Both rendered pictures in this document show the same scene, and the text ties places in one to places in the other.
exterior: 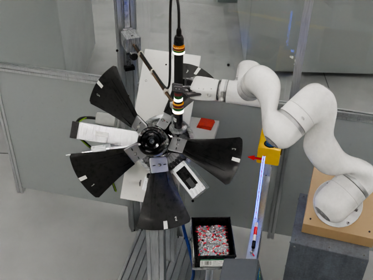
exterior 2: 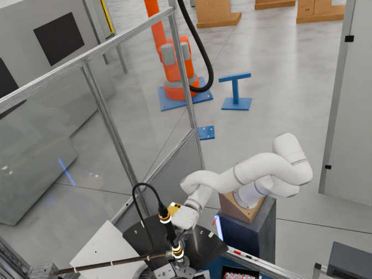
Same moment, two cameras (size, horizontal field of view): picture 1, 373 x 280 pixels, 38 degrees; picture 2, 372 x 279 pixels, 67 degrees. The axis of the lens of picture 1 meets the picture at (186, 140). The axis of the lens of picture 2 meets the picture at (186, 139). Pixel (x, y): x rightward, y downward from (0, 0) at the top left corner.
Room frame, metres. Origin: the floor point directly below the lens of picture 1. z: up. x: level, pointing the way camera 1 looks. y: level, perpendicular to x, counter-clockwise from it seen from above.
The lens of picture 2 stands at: (1.27, 0.61, 2.48)
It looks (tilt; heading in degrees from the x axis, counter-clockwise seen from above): 36 degrees down; 296
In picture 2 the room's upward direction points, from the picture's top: 13 degrees counter-clockwise
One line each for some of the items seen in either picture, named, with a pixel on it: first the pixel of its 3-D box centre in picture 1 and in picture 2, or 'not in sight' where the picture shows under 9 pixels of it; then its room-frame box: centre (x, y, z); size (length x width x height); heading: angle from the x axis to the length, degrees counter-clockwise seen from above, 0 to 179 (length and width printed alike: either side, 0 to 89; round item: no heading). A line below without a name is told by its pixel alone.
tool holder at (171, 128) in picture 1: (177, 117); (177, 258); (1.73, 0.04, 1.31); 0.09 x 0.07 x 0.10; 22
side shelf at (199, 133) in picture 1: (181, 130); not in sight; (2.28, 0.03, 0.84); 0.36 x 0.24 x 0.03; 77
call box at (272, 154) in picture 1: (270, 146); (179, 216); (1.93, -0.38, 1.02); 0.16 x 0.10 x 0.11; 167
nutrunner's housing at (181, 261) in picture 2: (178, 84); (172, 238); (1.72, 0.03, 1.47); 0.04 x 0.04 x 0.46
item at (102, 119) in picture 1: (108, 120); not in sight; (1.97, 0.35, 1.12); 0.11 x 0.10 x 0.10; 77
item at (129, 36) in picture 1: (130, 40); (43, 275); (2.30, 0.27, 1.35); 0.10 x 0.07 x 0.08; 22
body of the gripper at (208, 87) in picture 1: (206, 88); (185, 218); (1.69, -0.07, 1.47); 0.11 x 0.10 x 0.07; 78
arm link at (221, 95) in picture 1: (223, 90); (192, 207); (1.68, -0.13, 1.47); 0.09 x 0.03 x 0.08; 168
